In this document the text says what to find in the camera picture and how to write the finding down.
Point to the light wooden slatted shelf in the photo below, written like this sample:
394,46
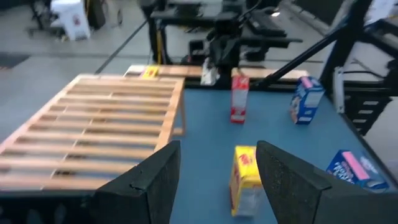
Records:
169,121

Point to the dark floor mat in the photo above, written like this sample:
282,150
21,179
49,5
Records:
12,60

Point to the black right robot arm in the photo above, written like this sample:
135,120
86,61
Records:
225,53

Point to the white aluminium bracket bar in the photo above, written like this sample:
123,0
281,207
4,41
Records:
339,93

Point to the red Froot Loops cereal box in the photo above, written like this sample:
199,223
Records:
239,102

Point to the blue Frosted Flakes cereal box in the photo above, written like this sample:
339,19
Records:
351,168
306,102

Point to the white bin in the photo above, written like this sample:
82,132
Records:
73,21

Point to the yellow Corn Pops cereal box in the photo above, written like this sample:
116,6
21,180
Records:
150,72
244,174

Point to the black desk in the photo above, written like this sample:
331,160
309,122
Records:
267,28

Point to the white plastic bag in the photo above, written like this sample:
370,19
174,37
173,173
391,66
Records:
208,74

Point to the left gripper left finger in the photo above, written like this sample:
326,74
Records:
140,199

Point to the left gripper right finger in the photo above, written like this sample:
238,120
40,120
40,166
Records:
295,199

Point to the black aluminium rig frame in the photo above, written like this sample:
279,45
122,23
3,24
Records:
345,46

